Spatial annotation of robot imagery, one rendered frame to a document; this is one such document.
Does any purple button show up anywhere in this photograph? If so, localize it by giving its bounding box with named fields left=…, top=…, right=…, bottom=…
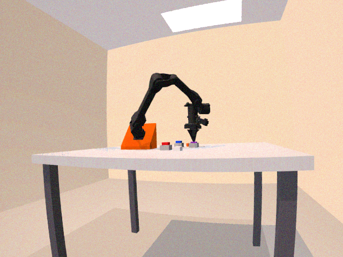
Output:
left=189, top=141, right=199, bottom=148

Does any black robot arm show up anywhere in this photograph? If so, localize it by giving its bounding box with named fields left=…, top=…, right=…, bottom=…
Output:
left=129, top=73, right=210, bottom=140

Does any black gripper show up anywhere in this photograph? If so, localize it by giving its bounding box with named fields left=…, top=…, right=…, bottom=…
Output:
left=184, top=114, right=202, bottom=142

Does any blue button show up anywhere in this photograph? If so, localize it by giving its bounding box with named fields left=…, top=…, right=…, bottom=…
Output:
left=174, top=141, right=184, bottom=147

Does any red button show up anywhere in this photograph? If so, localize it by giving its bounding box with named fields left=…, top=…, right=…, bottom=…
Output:
left=160, top=142, right=172, bottom=150

